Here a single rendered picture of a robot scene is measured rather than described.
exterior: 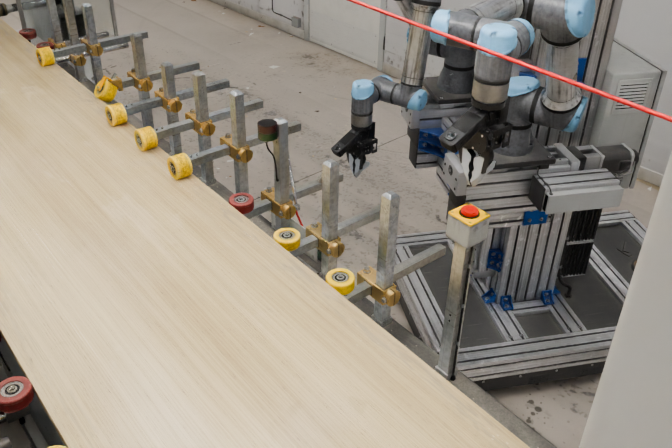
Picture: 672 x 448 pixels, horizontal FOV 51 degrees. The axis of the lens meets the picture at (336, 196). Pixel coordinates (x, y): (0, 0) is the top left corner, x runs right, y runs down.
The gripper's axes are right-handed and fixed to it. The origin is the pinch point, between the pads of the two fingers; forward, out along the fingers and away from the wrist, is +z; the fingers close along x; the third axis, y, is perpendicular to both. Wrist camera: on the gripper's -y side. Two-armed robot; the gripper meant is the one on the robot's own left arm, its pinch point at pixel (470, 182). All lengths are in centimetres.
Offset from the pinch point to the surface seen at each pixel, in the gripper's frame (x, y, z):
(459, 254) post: -0.8, -1.3, 19.2
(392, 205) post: 23.7, -0.5, 18.2
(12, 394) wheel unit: 42, -96, 40
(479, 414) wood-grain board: -26, -18, 40
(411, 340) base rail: 14, 2, 60
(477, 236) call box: -4.1, 0.1, 12.7
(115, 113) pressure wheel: 151, -23, 34
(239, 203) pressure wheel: 77, -15, 39
